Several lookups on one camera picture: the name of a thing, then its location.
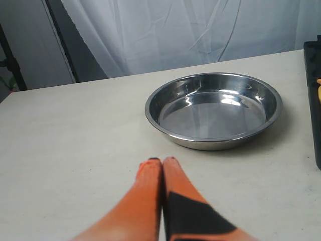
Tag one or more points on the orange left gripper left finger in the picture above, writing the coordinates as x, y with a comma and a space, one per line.
137, 215

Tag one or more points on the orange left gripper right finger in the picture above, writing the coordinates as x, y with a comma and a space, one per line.
188, 215

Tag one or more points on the black plastic tool case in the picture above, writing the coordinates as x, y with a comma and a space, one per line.
311, 50

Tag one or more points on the round stainless steel pan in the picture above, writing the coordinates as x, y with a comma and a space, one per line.
213, 111

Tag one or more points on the white backdrop curtain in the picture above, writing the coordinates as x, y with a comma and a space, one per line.
134, 37

